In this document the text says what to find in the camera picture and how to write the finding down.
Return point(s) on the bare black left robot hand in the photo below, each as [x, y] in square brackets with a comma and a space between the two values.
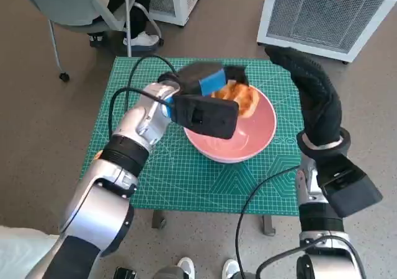
[201, 77]

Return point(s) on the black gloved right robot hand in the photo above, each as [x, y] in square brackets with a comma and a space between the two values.
[319, 105]

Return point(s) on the toy bread loaf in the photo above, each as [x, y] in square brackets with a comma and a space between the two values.
[245, 102]

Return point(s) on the pink bowl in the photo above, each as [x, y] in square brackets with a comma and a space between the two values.
[257, 136]

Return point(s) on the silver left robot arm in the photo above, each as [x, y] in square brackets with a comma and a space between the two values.
[102, 204]

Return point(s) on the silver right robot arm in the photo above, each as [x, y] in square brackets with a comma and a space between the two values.
[319, 223]

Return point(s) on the small white mesh cabinet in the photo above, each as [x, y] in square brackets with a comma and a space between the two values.
[183, 0]

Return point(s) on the seated person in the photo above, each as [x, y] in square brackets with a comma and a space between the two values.
[139, 12]

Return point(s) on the large white mesh cabinet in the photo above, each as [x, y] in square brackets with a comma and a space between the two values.
[325, 15]

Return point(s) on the green cutting mat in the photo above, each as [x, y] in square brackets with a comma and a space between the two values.
[186, 183]

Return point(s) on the grey table leg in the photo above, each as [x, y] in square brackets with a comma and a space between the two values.
[268, 226]
[158, 219]

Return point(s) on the grey office chair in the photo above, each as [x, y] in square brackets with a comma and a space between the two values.
[68, 3]

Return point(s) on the white shoe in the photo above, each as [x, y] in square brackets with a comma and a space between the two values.
[230, 269]
[186, 268]

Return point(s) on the grey round robot part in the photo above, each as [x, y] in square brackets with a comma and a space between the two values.
[167, 273]

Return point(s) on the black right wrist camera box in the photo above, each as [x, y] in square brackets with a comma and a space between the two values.
[350, 186]

